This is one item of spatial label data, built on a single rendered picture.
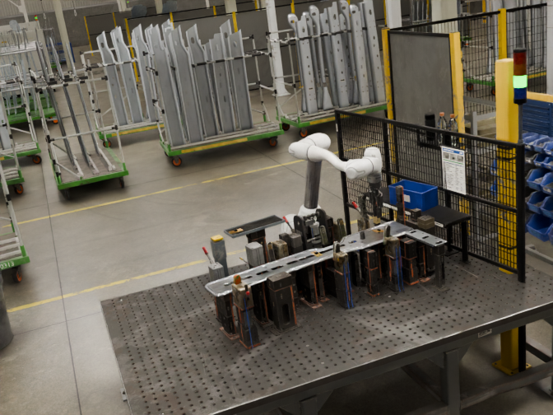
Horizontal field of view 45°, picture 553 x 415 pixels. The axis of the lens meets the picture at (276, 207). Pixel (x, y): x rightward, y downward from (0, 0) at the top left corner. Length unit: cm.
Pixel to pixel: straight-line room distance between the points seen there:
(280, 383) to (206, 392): 37
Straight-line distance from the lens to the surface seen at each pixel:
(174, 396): 350
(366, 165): 398
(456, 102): 588
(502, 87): 405
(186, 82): 1069
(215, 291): 377
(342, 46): 1226
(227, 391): 344
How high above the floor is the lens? 259
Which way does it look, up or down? 19 degrees down
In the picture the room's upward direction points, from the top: 8 degrees counter-clockwise
